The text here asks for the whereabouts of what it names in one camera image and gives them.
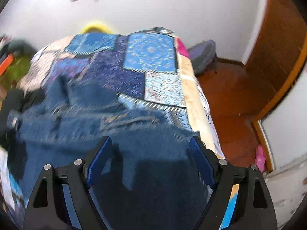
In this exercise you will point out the black folded garment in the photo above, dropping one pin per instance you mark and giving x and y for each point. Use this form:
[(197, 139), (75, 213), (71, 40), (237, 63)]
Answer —
[(16, 100)]

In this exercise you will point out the grey plush cushion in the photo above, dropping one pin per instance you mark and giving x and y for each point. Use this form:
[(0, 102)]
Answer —
[(21, 47)]

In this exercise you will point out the wooden door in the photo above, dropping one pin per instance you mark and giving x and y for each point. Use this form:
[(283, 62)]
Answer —
[(278, 55)]

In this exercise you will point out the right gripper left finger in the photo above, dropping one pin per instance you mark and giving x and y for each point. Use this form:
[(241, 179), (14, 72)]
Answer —
[(60, 192)]

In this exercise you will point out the orange box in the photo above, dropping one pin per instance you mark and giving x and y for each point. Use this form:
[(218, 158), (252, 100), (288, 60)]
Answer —
[(6, 63)]

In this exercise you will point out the blue denim jacket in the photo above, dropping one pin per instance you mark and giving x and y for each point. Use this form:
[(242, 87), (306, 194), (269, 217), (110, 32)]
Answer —
[(150, 180)]

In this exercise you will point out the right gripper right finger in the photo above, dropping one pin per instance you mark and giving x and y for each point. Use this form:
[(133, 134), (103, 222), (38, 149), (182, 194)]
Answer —
[(240, 198)]

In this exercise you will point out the pink croc shoe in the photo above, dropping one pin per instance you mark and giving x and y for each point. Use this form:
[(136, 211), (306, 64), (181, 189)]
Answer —
[(260, 158)]

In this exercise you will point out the blue patchwork bedspread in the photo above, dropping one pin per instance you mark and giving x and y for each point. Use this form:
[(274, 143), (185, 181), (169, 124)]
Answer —
[(149, 70)]

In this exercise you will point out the grey purple backpack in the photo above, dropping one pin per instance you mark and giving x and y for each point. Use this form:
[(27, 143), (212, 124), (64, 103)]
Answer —
[(202, 55)]

